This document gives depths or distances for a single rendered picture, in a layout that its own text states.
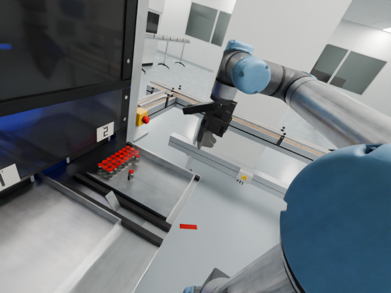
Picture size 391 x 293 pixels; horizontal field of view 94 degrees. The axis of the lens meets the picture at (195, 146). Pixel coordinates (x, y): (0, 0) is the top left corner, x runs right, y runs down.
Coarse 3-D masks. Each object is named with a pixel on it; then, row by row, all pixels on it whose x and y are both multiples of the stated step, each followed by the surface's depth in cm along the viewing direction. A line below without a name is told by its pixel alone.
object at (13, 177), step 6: (6, 168) 45; (12, 168) 46; (6, 174) 45; (12, 174) 47; (18, 174) 48; (6, 180) 46; (12, 180) 47; (18, 180) 49; (0, 186) 45; (6, 186) 46
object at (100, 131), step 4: (108, 124) 72; (112, 124) 74; (100, 128) 69; (108, 128) 73; (112, 128) 75; (100, 132) 70; (108, 132) 74; (112, 132) 76; (100, 136) 71; (108, 136) 75; (100, 140) 72
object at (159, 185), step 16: (144, 160) 85; (160, 160) 86; (96, 176) 71; (144, 176) 77; (160, 176) 80; (176, 176) 83; (192, 176) 83; (128, 192) 68; (144, 192) 70; (160, 192) 73; (176, 192) 75; (144, 208) 63; (160, 208) 67
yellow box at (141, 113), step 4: (140, 108) 95; (140, 112) 91; (144, 112) 93; (136, 116) 91; (140, 116) 91; (144, 116) 94; (136, 120) 92; (140, 120) 92; (136, 124) 93; (140, 124) 94
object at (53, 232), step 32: (32, 192) 59; (64, 192) 61; (0, 224) 49; (32, 224) 51; (64, 224) 53; (96, 224) 56; (0, 256) 44; (32, 256) 45; (64, 256) 47; (0, 288) 39; (32, 288) 41; (64, 288) 42
